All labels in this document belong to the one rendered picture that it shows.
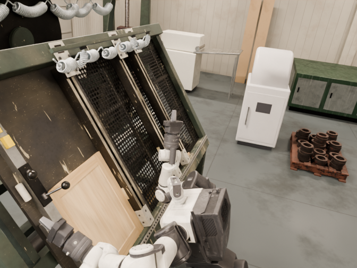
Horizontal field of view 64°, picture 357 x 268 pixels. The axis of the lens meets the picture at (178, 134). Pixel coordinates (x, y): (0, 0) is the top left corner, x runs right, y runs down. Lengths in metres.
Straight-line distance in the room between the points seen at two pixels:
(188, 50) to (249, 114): 2.82
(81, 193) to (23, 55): 0.71
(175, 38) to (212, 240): 6.02
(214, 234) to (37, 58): 1.16
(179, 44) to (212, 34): 2.29
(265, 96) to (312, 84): 2.44
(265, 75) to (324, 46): 4.54
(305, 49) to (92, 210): 8.03
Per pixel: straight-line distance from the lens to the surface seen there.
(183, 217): 1.30
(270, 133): 4.81
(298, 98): 6.96
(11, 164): 1.38
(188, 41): 6.91
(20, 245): 1.45
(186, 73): 6.92
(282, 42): 8.91
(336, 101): 7.07
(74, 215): 1.53
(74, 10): 2.49
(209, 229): 1.32
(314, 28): 8.92
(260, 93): 4.58
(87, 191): 1.60
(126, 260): 1.00
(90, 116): 1.67
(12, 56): 1.49
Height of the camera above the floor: 2.24
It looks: 27 degrees down
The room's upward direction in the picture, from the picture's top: 6 degrees clockwise
